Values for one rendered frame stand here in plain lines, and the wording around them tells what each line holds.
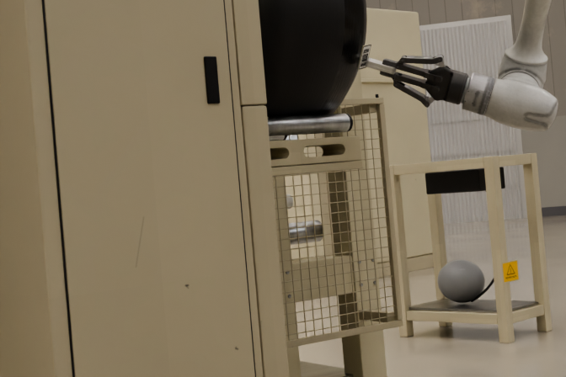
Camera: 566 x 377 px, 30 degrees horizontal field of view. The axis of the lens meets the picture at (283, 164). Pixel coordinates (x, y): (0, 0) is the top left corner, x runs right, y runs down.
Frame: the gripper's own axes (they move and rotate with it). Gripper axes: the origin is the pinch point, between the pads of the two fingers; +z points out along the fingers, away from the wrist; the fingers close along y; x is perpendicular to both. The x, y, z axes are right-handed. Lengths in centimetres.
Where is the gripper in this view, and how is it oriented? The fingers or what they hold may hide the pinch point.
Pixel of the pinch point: (381, 66)
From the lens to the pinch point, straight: 250.3
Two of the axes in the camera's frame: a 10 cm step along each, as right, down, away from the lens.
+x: 2.6, -3.5, 9.0
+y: -2.0, 8.9, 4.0
